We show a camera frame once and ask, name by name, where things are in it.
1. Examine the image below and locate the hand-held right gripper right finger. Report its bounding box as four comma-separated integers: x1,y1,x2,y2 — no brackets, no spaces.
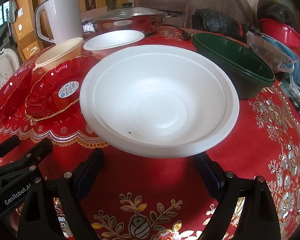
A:
193,152,282,240

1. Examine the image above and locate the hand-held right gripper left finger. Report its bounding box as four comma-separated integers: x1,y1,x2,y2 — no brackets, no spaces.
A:
17,148,105,240

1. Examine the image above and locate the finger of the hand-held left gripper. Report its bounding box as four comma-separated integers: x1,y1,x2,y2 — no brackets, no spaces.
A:
0,135,20,162
0,138,53,178

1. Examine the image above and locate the red scalloped plate with label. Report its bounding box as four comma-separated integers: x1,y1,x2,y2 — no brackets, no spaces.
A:
24,54,100,122

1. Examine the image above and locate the large white foam bowl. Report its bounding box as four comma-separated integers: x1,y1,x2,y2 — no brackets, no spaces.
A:
79,45,240,159

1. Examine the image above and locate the beige plastic bowl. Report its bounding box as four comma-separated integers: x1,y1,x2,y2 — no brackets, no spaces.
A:
33,37,85,72

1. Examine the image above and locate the small white foam bowl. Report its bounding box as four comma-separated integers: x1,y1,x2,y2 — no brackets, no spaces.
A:
83,30,145,59

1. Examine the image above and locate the red floral tablecloth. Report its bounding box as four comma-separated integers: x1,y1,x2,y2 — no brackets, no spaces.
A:
0,26,300,240

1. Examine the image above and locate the white carved chair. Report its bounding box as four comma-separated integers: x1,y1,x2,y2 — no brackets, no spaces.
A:
0,48,20,103

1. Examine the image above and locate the wooden door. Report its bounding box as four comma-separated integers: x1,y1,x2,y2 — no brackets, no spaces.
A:
9,0,44,60

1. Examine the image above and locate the green framed window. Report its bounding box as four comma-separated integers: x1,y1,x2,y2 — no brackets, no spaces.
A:
0,1,10,30

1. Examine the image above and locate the white electric kettle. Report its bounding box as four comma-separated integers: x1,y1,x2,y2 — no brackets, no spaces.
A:
34,0,85,45

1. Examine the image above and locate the grey hanging bag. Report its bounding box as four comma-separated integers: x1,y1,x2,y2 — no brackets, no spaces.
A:
8,0,17,23

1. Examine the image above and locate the clear plastic bag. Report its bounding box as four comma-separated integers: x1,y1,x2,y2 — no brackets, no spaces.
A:
246,31,300,73

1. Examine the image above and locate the stainless steel pot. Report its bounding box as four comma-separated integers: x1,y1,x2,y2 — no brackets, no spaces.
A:
82,12,177,36

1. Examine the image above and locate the black plastic bag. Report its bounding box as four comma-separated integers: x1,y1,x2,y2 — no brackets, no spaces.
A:
191,9,250,42
256,0,299,28

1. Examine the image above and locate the red plastic basin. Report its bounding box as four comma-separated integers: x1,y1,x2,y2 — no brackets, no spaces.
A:
259,19,300,48

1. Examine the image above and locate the glass pot lid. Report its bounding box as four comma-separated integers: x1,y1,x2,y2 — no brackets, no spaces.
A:
89,2,168,23

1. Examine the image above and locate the brown wooden chair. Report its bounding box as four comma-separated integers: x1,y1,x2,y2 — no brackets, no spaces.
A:
134,0,190,22

